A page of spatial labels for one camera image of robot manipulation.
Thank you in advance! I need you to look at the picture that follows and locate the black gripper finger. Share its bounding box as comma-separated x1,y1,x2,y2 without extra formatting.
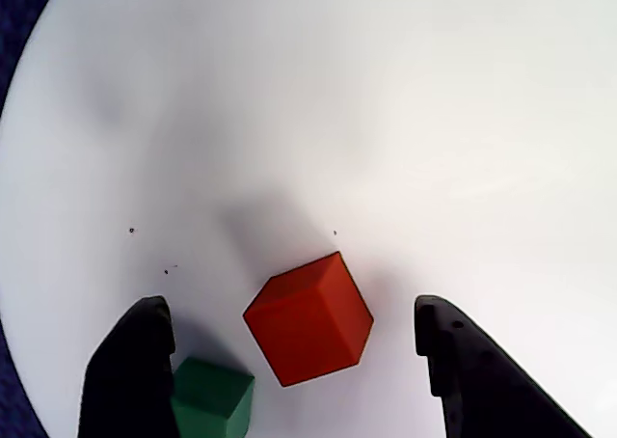
79,294,182,438
414,293,595,438

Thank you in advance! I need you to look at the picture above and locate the red cube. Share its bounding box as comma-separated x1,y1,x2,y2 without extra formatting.
242,250,375,389

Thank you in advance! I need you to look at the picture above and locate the white round plate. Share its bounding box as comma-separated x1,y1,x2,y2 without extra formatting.
0,0,617,438

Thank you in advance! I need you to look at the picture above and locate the green cube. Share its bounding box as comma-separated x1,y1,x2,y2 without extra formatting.
169,355,256,438

